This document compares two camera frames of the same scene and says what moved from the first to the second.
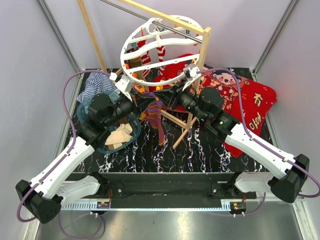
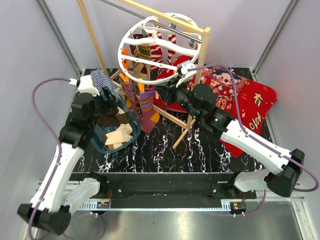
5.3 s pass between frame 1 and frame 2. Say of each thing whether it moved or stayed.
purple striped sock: moved
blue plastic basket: stayed
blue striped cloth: stayed
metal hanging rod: stayed
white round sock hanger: stayed
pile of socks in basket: stayed
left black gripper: moved
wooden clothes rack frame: stayed
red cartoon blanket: stayed
